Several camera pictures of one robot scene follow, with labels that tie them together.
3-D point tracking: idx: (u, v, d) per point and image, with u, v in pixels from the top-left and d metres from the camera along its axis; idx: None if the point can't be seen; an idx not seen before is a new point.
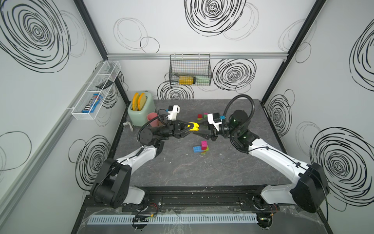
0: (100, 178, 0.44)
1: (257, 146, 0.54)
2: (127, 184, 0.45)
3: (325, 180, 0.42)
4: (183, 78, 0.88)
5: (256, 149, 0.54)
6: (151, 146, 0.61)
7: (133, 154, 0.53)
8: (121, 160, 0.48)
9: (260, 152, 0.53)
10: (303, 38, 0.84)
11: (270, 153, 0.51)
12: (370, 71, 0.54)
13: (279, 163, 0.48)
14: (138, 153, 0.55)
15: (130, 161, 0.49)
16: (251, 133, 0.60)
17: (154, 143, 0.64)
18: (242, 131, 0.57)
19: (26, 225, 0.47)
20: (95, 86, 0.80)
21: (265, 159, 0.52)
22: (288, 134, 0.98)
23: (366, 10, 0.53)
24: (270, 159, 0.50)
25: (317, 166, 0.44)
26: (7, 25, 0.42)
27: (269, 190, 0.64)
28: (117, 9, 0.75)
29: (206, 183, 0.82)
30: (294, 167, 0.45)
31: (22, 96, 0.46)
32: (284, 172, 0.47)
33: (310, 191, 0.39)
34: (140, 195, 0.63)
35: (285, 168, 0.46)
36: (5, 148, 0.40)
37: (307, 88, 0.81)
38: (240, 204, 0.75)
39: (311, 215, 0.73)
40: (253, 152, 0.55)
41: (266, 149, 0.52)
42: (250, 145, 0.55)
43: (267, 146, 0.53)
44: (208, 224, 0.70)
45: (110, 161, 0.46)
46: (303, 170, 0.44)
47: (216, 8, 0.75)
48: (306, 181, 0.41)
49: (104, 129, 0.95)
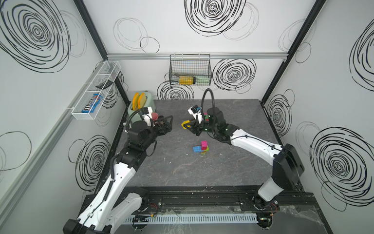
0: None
1: (236, 136, 0.58)
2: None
3: (297, 158, 0.46)
4: (183, 78, 0.88)
5: (236, 139, 0.57)
6: (124, 168, 0.48)
7: (100, 201, 0.41)
8: (82, 221, 0.38)
9: (241, 142, 0.56)
10: (302, 38, 0.84)
11: (249, 141, 0.55)
12: (370, 71, 0.54)
13: (257, 148, 0.51)
14: (105, 197, 0.42)
15: (97, 216, 0.39)
16: (232, 125, 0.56)
17: (139, 144, 0.52)
18: (221, 125, 0.62)
19: (26, 225, 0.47)
20: (95, 86, 0.80)
21: (247, 148, 0.56)
22: (288, 134, 0.98)
23: (366, 10, 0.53)
24: (251, 146, 0.53)
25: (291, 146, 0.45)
26: (7, 24, 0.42)
27: (262, 188, 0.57)
28: (117, 9, 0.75)
29: (206, 183, 0.82)
30: (270, 150, 0.49)
31: (21, 96, 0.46)
32: (262, 157, 0.51)
33: (285, 170, 0.43)
34: (137, 204, 0.62)
35: (262, 152, 0.50)
36: (5, 148, 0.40)
37: (307, 88, 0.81)
38: (240, 204, 0.75)
39: (311, 215, 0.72)
40: (234, 143, 0.59)
41: (246, 137, 0.56)
42: (230, 135, 0.59)
43: (246, 135, 0.57)
44: (208, 224, 0.70)
45: (68, 230, 0.37)
46: (277, 151, 0.48)
47: (216, 8, 0.75)
48: (280, 161, 0.45)
49: (104, 130, 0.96)
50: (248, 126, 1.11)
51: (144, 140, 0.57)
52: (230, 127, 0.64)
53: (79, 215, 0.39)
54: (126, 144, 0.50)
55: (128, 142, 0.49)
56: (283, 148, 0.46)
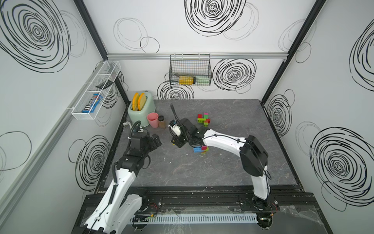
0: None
1: (207, 136, 0.63)
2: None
3: (260, 146, 0.52)
4: (183, 78, 0.88)
5: (208, 139, 0.62)
6: (126, 174, 0.50)
7: (105, 205, 0.43)
8: (90, 225, 0.39)
9: (211, 141, 0.61)
10: (302, 38, 0.84)
11: (218, 139, 0.59)
12: (370, 71, 0.54)
13: (225, 144, 0.56)
14: (110, 200, 0.44)
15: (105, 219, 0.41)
16: (201, 126, 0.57)
17: (140, 150, 0.58)
18: (192, 129, 0.69)
19: (26, 226, 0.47)
20: (95, 86, 0.80)
21: (218, 146, 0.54)
22: (288, 134, 0.98)
23: (366, 10, 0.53)
24: (220, 143, 0.58)
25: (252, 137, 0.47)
26: (7, 25, 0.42)
27: (254, 187, 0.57)
28: (117, 10, 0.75)
29: (206, 183, 0.82)
30: (236, 143, 0.54)
31: (21, 96, 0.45)
32: (232, 152, 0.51)
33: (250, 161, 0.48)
34: (137, 205, 0.62)
35: (231, 147, 0.55)
36: (5, 148, 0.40)
37: (307, 88, 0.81)
38: (240, 204, 0.75)
39: (311, 216, 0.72)
40: (207, 143, 0.64)
41: (215, 136, 0.61)
42: (203, 137, 0.63)
43: (215, 134, 0.62)
44: (208, 224, 0.70)
45: None
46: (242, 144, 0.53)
47: (216, 8, 0.75)
48: (245, 151, 0.50)
49: (104, 130, 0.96)
50: (248, 126, 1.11)
51: (144, 148, 0.64)
52: (200, 129, 0.67)
53: (86, 222, 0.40)
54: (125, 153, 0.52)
55: (127, 151, 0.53)
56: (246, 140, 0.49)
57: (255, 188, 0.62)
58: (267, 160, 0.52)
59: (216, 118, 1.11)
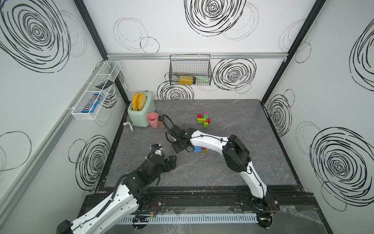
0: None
1: (194, 137, 0.67)
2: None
3: (240, 145, 0.57)
4: (183, 78, 0.88)
5: (195, 140, 0.66)
6: (124, 192, 0.52)
7: (92, 216, 0.46)
8: (73, 227, 0.43)
9: (198, 141, 0.65)
10: (302, 38, 0.84)
11: (204, 139, 0.63)
12: (370, 71, 0.54)
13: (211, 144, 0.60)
14: (98, 213, 0.47)
15: (84, 228, 0.44)
16: (189, 128, 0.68)
17: (149, 174, 0.58)
18: (180, 132, 0.75)
19: (27, 226, 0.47)
20: (95, 86, 0.80)
21: (204, 145, 0.64)
22: (288, 134, 0.98)
23: (366, 10, 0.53)
24: (206, 143, 0.62)
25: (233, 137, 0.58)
26: (7, 25, 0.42)
27: (250, 187, 0.64)
28: (118, 10, 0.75)
29: (206, 183, 0.82)
30: (220, 142, 0.59)
31: (21, 96, 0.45)
32: (216, 150, 0.60)
33: (232, 157, 0.53)
34: (132, 210, 0.62)
35: (215, 146, 0.59)
36: (5, 148, 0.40)
37: (307, 88, 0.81)
38: (240, 204, 0.75)
39: (311, 215, 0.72)
40: (194, 143, 0.67)
41: (201, 137, 0.65)
42: (191, 138, 0.67)
43: (201, 134, 0.66)
44: (208, 224, 0.70)
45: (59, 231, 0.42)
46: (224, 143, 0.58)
47: (216, 8, 0.75)
48: (227, 149, 0.54)
49: (104, 130, 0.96)
50: (248, 126, 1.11)
51: (154, 174, 0.63)
52: (188, 131, 0.71)
53: (73, 221, 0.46)
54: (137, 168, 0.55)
55: (140, 168, 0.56)
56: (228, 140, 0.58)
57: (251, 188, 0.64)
58: (248, 156, 0.58)
59: (216, 118, 1.11)
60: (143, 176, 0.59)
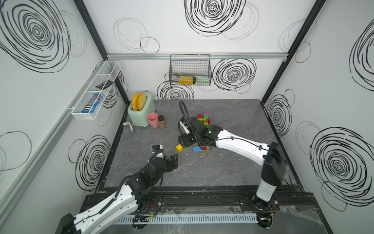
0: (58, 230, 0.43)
1: (222, 138, 0.55)
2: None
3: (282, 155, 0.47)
4: (183, 78, 0.88)
5: (223, 142, 0.54)
6: (127, 192, 0.54)
7: (95, 212, 0.47)
8: (76, 221, 0.45)
9: (226, 144, 0.54)
10: (302, 38, 0.84)
11: (235, 142, 0.52)
12: (370, 71, 0.54)
13: (244, 150, 0.50)
14: (100, 210, 0.48)
15: (86, 224, 0.45)
16: (214, 126, 0.60)
17: (151, 178, 0.59)
18: (201, 128, 0.62)
19: (26, 226, 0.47)
20: (95, 86, 0.80)
21: (233, 150, 0.54)
22: (288, 134, 0.98)
23: (366, 10, 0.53)
24: (236, 148, 0.52)
25: (276, 145, 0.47)
26: (7, 25, 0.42)
27: (259, 189, 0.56)
28: (118, 10, 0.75)
29: (206, 183, 0.82)
30: (258, 150, 0.48)
31: (21, 96, 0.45)
32: (251, 158, 0.50)
33: (275, 171, 0.43)
34: (131, 210, 0.62)
35: (251, 154, 0.49)
36: (5, 148, 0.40)
37: (307, 88, 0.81)
38: (240, 204, 0.75)
39: (311, 215, 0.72)
40: (220, 145, 0.56)
41: (232, 139, 0.54)
42: (217, 139, 0.55)
43: (232, 137, 0.55)
44: (208, 224, 0.70)
45: (63, 224, 0.43)
46: (265, 151, 0.47)
47: (216, 8, 0.75)
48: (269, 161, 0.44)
49: (104, 130, 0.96)
50: (248, 126, 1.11)
51: (157, 177, 0.64)
52: (212, 128, 0.60)
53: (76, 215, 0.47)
54: (140, 170, 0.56)
55: (143, 170, 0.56)
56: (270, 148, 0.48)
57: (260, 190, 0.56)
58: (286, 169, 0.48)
59: (216, 118, 1.11)
60: (145, 179, 0.61)
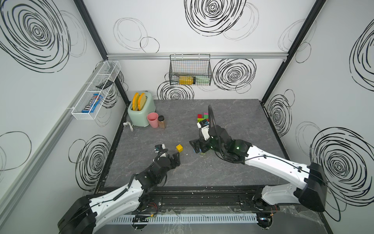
0: (71, 212, 0.43)
1: (252, 155, 0.51)
2: (88, 233, 0.42)
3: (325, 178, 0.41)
4: (183, 78, 0.88)
5: (253, 160, 0.50)
6: (137, 187, 0.57)
7: (109, 198, 0.49)
8: (92, 204, 0.46)
9: (258, 162, 0.49)
10: (302, 38, 0.84)
11: (269, 161, 0.48)
12: (370, 71, 0.54)
13: (281, 170, 0.45)
14: (114, 198, 0.50)
15: (101, 207, 0.46)
16: (244, 142, 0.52)
17: (156, 175, 0.63)
18: (228, 142, 0.55)
19: (26, 226, 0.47)
20: (95, 86, 0.80)
21: (266, 169, 0.49)
22: (288, 134, 0.98)
23: (366, 10, 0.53)
24: (271, 167, 0.47)
25: (316, 166, 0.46)
26: (7, 25, 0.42)
27: (266, 193, 0.64)
28: (118, 10, 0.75)
29: (206, 183, 0.82)
30: (298, 172, 0.44)
31: (21, 96, 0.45)
32: (287, 180, 0.45)
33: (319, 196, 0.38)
34: (133, 207, 0.61)
35: (289, 176, 0.44)
36: (5, 149, 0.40)
37: (307, 88, 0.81)
38: (240, 204, 0.75)
39: (311, 216, 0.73)
40: (250, 162, 0.51)
41: (264, 158, 0.49)
42: (246, 155, 0.51)
43: (264, 154, 0.50)
44: (208, 224, 0.70)
45: (80, 204, 0.44)
46: (306, 174, 0.43)
47: (216, 8, 0.75)
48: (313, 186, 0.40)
49: (104, 130, 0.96)
50: (248, 126, 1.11)
51: (161, 175, 0.67)
52: (239, 144, 0.56)
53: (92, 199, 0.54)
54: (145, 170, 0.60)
55: (148, 169, 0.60)
56: (309, 170, 0.43)
57: (271, 188, 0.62)
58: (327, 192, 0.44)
59: (216, 118, 1.11)
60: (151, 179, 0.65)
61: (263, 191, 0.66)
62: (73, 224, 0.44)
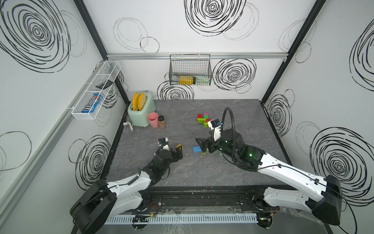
0: (89, 194, 0.44)
1: (267, 165, 0.49)
2: (106, 215, 0.43)
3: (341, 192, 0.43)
4: (183, 78, 0.88)
5: (268, 168, 0.49)
6: (145, 176, 0.60)
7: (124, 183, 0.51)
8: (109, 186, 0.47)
9: (272, 171, 0.48)
10: (303, 38, 0.84)
11: (284, 171, 0.47)
12: (370, 71, 0.54)
13: (297, 182, 0.44)
14: (129, 183, 0.53)
15: (119, 189, 0.48)
16: (257, 150, 0.54)
17: (160, 167, 0.67)
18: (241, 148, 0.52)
19: (26, 226, 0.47)
20: (95, 86, 0.80)
21: (281, 179, 0.47)
22: (288, 134, 0.98)
23: (366, 10, 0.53)
24: (286, 177, 0.46)
25: (334, 180, 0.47)
26: (7, 25, 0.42)
27: (270, 194, 0.64)
28: (118, 10, 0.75)
29: (206, 183, 0.82)
30: (314, 185, 0.43)
31: (21, 96, 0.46)
32: (304, 191, 0.44)
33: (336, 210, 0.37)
34: (135, 203, 0.61)
35: (305, 187, 0.43)
36: (5, 149, 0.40)
37: (307, 88, 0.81)
38: (240, 204, 0.75)
39: (311, 216, 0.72)
40: (264, 171, 0.49)
41: (279, 167, 0.48)
42: (260, 164, 0.50)
43: (279, 165, 0.49)
44: (208, 224, 0.70)
45: (98, 185, 0.45)
46: (323, 187, 0.42)
47: (216, 8, 0.75)
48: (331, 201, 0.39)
49: (104, 130, 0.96)
50: (248, 126, 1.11)
51: (164, 166, 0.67)
52: (252, 151, 0.54)
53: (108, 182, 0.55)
54: (149, 165, 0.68)
55: (151, 164, 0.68)
56: (327, 184, 0.42)
57: (276, 192, 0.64)
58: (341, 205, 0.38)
59: (216, 118, 1.11)
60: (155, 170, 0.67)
61: (266, 193, 0.65)
62: (89, 208, 0.43)
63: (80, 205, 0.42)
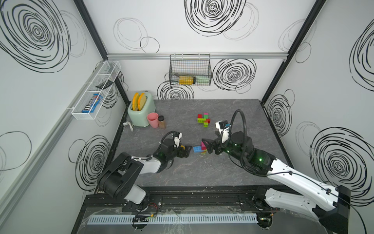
0: (116, 163, 0.48)
1: (278, 171, 0.48)
2: (134, 179, 0.48)
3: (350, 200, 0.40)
4: (183, 78, 0.88)
5: (277, 175, 0.47)
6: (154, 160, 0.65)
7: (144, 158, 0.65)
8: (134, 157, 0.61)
9: (282, 178, 0.47)
10: (302, 38, 0.84)
11: (295, 179, 0.46)
12: (370, 71, 0.54)
13: (308, 190, 0.44)
14: (147, 159, 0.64)
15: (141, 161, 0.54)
16: (267, 154, 0.53)
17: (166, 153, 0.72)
18: (250, 152, 0.51)
19: (26, 226, 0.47)
20: (95, 86, 0.80)
21: (289, 185, 0.47)
22: (288, 134, 0.98)
23: (366, 10, 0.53)
24: (295, 185, 0.45)
25: (346, 190, 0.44)
26: (7, 25, 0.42)
27: (273, 195, 0.63)
28: (117, 10, 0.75)
29: (206, 183, 0.82)
30: (326, 195, 0.42)
31: (21, 96, 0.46)
32: (312, 199, 0.44)
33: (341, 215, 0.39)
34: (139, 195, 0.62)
35: (315, 196, 0.42)
36: (5, 148, 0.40)
37: (307, 88, 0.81)
38: (240, 204, 0.75)
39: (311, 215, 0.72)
40: (273, 177, 0.49)
41: (289, 174, 0.47)
42: (270, 170, 0.49)
43: (289, 171, 0.48)
44: (208, 224, 0.70)
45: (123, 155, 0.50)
46: (334, 198, 0.41)
47: (216, 8, 0.75)
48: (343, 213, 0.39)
49: (104, 130, 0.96)
50: (248, 126, 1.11)
51: (169, 155, 0.76)
52: (262, 155, 0.53)
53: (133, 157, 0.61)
54: (155, 152, 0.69)
55: (157, 151, 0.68)
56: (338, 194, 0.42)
57: (278, 194, 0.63)
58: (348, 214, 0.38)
59: (216, 118, 1.11)
60: (161, 157, 0.73)
61: (268, 194, 0.65)
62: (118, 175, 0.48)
63: (108, 173, 0.47)
